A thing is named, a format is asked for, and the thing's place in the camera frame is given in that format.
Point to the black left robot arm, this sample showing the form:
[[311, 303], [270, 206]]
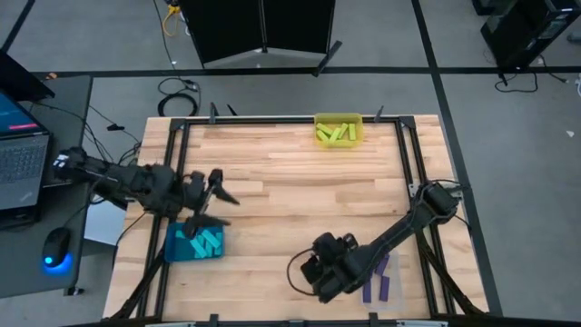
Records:
[[122, 179]]

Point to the yellow translucent plastic bin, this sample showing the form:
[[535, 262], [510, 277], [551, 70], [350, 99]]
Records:
[[358, 119]]

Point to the black folding partition panel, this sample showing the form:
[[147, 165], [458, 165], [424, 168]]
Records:
[[227, 27]]

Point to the lime green rectangular block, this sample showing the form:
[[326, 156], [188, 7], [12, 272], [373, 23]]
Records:
[[324, 128], [322, 136], [335, 135], [343, 131], [351, 131]]

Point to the small orange item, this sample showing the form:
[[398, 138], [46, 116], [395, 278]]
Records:
[[51, 76]]

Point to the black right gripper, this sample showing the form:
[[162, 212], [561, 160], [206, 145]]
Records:
[[333, 268]]

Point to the clear plastic bin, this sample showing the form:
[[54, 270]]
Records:
[[397, 300]]

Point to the blue plastic bin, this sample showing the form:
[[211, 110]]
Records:
[[174, 252]]

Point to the black computer tower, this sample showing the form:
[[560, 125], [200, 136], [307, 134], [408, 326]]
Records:
[[522, 27]]

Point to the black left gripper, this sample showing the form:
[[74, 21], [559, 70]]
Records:
[[190, 193]]

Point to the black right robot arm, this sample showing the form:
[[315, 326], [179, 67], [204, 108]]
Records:
[[399, 231]]

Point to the teal rectangular block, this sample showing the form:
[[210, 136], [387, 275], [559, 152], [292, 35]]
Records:
[[209, 251], [180, 234], [219, 249], [198, 248], [212, 238]]

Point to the black computer mouse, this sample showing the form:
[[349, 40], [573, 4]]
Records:
[[55, 245]]

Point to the purple rectangular block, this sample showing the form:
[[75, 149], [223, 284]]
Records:
[[383, 264], [384, 288], [367, 291]]

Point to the grey laptop computer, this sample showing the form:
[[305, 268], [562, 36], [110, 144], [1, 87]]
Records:
[[22, 159]]

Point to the black monitor panel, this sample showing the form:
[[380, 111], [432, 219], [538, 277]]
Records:
[[18, 77]]

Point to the black side desk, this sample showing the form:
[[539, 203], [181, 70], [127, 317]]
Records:
[[68, 127]]

